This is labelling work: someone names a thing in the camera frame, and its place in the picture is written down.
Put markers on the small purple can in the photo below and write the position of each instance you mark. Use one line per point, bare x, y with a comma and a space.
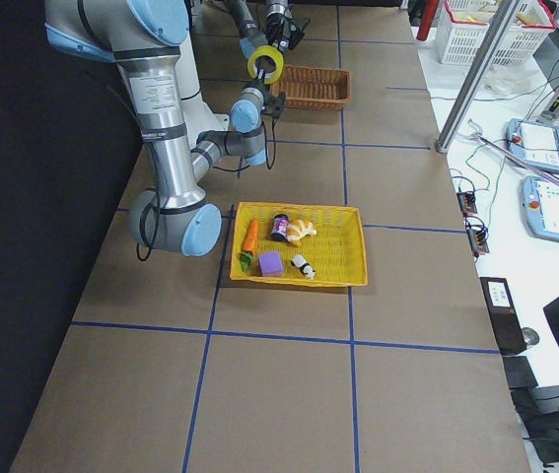
279, 227

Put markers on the yellow woven basket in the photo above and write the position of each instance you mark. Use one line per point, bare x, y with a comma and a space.
337, 253

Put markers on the red cylinder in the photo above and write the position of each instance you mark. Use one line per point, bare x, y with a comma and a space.
430, 9

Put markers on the brown wicker basket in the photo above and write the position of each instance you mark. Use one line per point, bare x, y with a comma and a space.
314, 88

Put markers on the purple foam cube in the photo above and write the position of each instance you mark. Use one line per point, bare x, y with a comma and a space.
271, 264

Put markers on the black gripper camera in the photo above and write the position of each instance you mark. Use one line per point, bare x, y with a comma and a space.
274, 106

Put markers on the toy panda figure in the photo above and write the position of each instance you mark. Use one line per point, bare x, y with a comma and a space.
303, 265

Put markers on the blue teach pendant far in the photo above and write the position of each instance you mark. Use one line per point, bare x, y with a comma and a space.
535, 144

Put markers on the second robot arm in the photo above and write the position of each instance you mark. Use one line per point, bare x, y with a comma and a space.
281, 29

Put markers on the aluminium frame post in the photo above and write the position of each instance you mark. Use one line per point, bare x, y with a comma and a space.
483, 59

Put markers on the blue teach pendant near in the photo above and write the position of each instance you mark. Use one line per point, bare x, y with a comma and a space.
540, 201

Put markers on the blue teach pendant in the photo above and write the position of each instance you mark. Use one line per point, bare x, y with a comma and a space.
535, 144
540, 201

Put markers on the yellow tape roll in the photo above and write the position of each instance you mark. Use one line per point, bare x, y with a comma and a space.
268, 58

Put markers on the toy carrot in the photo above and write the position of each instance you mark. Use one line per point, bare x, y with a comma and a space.
249, 247

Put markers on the toy croissant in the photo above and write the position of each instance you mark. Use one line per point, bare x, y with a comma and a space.
298, 229

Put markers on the white plastic crate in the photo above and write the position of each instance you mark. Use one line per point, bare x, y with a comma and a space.
463, 25

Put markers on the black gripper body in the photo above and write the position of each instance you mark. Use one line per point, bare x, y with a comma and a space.
257, 82

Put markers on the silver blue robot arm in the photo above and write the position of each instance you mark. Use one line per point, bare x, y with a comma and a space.
149, 43

